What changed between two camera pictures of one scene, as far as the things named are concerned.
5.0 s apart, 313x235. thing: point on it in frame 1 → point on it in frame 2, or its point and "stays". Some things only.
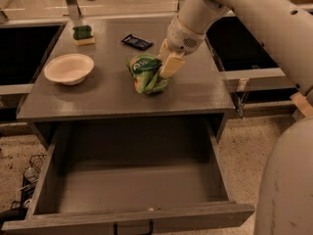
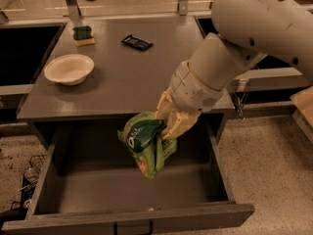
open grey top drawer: (131, 176) stays
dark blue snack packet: (138, 42) stays
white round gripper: (180, 38) → (193, 89)
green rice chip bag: (145, 70) → (143, 134)
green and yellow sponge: (82, 35) stays
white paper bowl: (68, 69) stays
